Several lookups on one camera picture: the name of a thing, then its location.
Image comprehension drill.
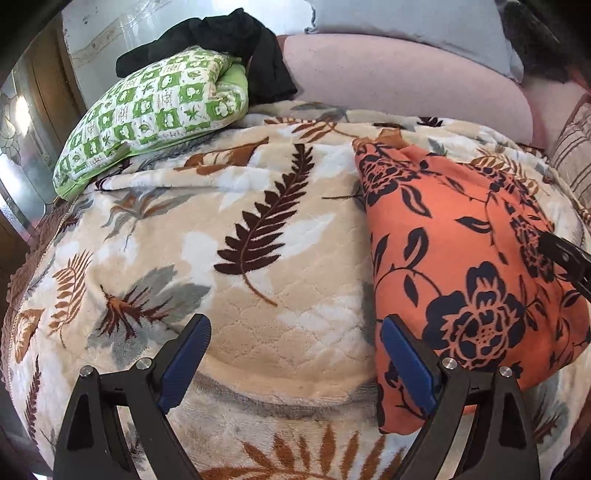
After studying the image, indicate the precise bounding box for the metal framed glass door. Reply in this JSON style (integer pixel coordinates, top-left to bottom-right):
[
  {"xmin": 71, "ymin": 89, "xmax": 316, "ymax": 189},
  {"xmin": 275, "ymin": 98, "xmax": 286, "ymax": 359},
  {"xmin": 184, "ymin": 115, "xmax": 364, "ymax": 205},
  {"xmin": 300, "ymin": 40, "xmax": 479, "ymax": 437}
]
[{"xmin": 0, "ymin": 58, "xmax": 54, "ymax": 229}]

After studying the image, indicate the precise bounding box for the beige striped pillow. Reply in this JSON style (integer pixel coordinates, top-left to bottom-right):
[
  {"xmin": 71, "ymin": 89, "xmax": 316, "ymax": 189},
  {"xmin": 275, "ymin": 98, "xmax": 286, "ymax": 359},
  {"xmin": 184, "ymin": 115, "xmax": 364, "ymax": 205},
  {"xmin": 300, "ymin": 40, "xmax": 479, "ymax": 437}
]
[{"xmin": 549, "ymin": 102, "xmax": 591, "ymax": 210}]

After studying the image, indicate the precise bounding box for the pink cushion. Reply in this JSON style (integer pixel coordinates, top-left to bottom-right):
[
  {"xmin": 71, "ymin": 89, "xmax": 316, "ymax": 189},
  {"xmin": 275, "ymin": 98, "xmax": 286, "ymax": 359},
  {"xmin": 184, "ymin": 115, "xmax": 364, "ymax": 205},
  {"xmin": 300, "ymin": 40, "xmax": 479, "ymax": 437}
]
[{"xmin": 276, "ymin": 33, "xmax": 591, "ymax": 146}]

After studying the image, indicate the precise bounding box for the dark fuzzy cloth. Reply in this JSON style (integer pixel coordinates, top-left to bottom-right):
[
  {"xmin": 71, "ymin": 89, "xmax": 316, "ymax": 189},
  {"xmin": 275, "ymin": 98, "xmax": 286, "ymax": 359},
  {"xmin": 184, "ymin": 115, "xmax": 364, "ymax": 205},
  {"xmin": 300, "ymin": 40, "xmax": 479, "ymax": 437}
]
[{"xmin": 499, "ymin": 0, "xmax": 575, "ymax": 86}]

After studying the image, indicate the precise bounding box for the green patterned pillow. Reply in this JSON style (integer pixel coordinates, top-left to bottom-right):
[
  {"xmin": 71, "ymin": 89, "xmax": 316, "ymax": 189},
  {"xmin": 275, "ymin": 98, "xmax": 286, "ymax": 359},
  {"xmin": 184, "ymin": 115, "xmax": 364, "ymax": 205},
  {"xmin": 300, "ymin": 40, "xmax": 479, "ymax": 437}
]
[{"xmin": 52, "ymin": 45, "xmax": 250, "ymax": 202}]

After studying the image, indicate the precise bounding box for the beige leaf print blanket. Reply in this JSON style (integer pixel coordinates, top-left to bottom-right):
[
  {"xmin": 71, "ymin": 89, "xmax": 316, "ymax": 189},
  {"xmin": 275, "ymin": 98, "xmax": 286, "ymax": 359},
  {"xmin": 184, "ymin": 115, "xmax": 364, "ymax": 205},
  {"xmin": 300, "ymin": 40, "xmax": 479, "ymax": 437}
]
[{"xmin": 0, "ymin": 100, "xmax": 591, "ymax": 480}]

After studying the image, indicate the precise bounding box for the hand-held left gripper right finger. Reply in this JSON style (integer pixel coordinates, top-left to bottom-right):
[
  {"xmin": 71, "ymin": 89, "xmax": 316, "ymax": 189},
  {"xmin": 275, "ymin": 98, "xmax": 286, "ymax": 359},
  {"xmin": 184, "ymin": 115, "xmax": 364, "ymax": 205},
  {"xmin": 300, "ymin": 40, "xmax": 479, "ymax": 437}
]
[{"xmin": 381, "ymin": 314, "xmax": 541, "ymax": 480}]

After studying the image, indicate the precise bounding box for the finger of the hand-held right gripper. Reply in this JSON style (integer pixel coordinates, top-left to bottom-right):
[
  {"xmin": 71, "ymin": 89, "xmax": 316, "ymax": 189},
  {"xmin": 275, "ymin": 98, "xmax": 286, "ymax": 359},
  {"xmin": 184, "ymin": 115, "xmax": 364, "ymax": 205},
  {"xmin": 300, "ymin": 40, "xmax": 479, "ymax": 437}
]
[{"xmin": 537, "ymin": 233, "xmax": 591, "ymax": 301}]

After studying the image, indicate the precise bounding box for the light blue pillow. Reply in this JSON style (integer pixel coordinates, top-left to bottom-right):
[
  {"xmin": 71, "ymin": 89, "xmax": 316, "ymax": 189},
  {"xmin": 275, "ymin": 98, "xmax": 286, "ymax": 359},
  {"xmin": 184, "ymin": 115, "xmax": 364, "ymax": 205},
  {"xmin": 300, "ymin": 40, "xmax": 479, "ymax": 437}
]
[{"xmin": 304, "ymin": 0, "xmax": 526, "ymax": 85}]

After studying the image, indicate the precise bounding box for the orange floral cloth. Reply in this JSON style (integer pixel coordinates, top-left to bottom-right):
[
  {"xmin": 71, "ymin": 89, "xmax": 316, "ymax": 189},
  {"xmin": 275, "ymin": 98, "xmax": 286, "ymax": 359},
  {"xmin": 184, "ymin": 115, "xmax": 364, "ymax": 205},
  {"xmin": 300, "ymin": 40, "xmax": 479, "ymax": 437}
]
[{"xmin": 352, "ymin": 136, "xmax": 591, "ymax": 435}]

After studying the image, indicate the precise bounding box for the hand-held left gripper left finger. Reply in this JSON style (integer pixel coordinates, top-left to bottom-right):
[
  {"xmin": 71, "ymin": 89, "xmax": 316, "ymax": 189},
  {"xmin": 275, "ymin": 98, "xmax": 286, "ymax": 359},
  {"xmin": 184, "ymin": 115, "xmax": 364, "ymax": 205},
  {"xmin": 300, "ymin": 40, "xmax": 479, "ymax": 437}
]
[{"xmin": 53, "ymin": 314, "xmax": 212, "ymax": 480}]

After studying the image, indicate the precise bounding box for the black cloth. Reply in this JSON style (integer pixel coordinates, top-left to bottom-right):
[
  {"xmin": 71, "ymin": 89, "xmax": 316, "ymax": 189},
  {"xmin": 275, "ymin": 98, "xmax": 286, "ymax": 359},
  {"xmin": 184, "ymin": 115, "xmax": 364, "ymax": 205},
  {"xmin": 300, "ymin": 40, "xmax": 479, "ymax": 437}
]
[{"xmin": 115, "ymin": 8, "xmax": 299, "ymax": 106}]

